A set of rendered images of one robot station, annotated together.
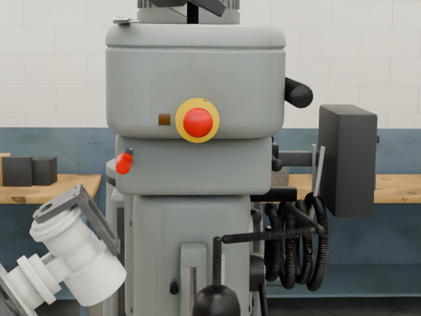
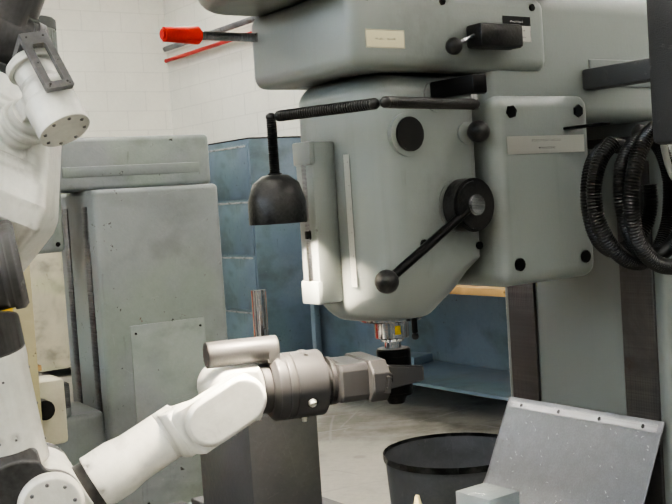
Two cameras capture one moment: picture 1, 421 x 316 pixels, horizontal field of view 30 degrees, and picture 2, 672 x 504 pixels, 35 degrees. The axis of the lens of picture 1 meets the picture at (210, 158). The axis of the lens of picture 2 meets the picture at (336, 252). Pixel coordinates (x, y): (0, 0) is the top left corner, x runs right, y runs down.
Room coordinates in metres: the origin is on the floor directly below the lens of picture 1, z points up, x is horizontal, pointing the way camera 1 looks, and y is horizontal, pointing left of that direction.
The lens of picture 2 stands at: (0.48, -1.15, 1.48)
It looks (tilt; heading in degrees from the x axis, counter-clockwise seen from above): 3 degrees down; 58
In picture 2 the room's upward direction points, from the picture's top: 4 degrees counter-clockwise
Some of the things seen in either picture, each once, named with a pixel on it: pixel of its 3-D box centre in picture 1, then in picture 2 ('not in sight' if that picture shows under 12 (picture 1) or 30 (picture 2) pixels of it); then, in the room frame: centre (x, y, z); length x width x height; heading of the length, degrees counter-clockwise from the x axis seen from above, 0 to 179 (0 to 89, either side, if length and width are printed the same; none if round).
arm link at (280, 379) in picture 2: not in sight; (247, 379); (1.09, 0.08, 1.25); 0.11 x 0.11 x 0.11; 78
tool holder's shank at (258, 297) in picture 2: not in sight; (260, 324); (1.25, 0.34, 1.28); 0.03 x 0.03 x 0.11
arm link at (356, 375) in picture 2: not in sight; (332, 381); (1.20, 0.05, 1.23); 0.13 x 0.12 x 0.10; 78
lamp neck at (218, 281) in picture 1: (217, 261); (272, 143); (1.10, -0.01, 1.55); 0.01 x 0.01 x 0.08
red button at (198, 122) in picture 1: (197, 121); not in sight; (1.04, 0.02, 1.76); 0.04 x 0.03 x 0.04; 93
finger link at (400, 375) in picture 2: not in sight; (403, 375); (1.28, 0.00, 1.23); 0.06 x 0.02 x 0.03; 168
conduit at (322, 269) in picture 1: (282, 241); (629, 197); (1.57, -0.15, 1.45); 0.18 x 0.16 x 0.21; 3
